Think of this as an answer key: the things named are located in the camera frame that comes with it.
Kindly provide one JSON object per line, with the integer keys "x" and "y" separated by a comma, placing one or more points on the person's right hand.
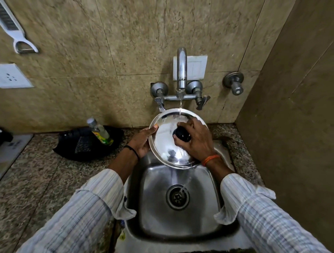
{"x": 197, "y": 144}

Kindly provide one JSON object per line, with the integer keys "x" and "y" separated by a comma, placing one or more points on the person's left hand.
{"x": 141, "y": 143}

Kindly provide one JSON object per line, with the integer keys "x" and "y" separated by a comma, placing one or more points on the person's left thumb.
{"x": 152, "y": 129}

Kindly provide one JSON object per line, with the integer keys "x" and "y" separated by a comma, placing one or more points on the person's right fingers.
{"x": 185, "y": 123}

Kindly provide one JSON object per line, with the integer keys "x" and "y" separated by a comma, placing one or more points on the steel pan lid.
{"x": 164, "y": 146}

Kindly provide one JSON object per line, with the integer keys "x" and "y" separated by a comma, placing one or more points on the person's right forearm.
{"x": 218, "y": 169}

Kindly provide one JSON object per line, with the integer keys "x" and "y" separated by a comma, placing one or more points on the person's left forearm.
{"x": 122, "y": 163}

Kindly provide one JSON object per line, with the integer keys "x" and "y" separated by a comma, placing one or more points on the black wrist thread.
{"x": 132, "y": 151}

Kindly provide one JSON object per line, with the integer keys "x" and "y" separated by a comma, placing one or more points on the orange wrist thread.
{"x": 210, "y": 159}

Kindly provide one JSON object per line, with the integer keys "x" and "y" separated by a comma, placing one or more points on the clear dish soap bottle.
{"x": 100, "y": 131}

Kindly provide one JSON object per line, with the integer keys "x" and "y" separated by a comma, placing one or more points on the sink drain strainer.
{"x": 177, "y": 197}

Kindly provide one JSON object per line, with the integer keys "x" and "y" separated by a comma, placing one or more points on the black plastic tray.
{"x": 81, "y": 148}

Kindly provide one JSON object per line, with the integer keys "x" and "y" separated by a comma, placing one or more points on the steel sink basin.
{"x": 156, "y": 213}

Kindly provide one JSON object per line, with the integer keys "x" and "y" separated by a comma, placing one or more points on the black object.
{"x": 4, "y": 136}

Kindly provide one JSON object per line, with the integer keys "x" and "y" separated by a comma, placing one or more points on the white hanging peeler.
{"x": 15, "y": 31}

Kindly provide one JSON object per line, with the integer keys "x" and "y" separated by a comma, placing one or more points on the steel wall faucet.
{"x": 182, "y": 78}

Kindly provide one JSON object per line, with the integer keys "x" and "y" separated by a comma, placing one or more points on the white blank wall plate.
{"x": 197, "y": 68}

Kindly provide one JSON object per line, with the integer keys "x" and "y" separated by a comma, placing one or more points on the round steel wall valve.
{"x": 234, "y": 82}

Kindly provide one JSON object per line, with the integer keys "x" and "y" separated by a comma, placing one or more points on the white wall power socket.
{"x": 11, "y": 76}

